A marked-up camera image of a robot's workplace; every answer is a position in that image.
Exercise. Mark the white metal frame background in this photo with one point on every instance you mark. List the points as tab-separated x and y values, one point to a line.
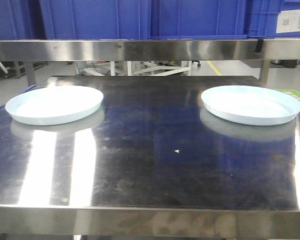
133	68

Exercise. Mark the light blue plate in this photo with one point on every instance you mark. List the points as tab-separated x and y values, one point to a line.
250	105
54	105

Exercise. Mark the white paper label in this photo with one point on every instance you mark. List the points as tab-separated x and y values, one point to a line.
288	21

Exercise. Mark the blue plastic crate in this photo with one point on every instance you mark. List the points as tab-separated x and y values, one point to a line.
21	20
261	18
143	19

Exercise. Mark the stainless steel shelf rail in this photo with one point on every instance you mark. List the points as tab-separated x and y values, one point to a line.
149	50

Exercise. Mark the blue plastic crate left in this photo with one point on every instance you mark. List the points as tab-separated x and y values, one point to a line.
21	20

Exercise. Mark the blue plastic crate right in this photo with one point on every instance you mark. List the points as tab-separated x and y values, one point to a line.
261	18

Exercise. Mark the blue plastic crate middle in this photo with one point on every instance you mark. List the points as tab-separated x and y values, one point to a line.
143	19

